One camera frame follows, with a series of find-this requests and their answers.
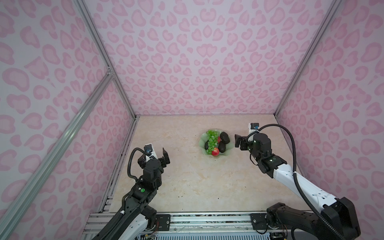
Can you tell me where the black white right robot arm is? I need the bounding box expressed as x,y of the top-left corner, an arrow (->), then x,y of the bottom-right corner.
235,132 -> 361,240

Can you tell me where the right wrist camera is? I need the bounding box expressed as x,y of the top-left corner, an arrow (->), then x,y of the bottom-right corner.
248,123 -> 260,138

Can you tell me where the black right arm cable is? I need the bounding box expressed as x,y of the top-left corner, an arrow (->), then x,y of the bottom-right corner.
246,123 -> 347,240

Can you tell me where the aluminium frame diagonal bar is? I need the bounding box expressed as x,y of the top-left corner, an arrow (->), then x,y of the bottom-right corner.
1,72 -> 114,240

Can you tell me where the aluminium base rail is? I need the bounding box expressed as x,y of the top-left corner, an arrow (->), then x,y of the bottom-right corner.
79,211 -> 301,240

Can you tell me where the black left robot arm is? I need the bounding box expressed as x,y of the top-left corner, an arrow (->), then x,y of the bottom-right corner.
93,144 -> 170,240

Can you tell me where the light green scalloped fruit bowl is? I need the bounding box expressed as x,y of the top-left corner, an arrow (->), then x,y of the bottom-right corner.
199,129 -> 235,158

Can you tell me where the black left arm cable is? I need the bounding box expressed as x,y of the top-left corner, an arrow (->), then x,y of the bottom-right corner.
126,146 -> 151,182

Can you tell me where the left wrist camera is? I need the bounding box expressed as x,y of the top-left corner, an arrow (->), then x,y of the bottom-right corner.
144,144 -> 158,161

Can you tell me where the green grape bunch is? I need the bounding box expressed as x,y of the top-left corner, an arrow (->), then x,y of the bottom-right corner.
206,130 -> 220,155

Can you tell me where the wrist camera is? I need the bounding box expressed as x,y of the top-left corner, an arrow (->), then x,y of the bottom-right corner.
144,144 -> 158,161
248,123 -> 260,138

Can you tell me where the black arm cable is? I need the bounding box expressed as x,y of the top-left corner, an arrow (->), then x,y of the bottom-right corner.
126,146 -> 151,182
246,123 -> 347,240

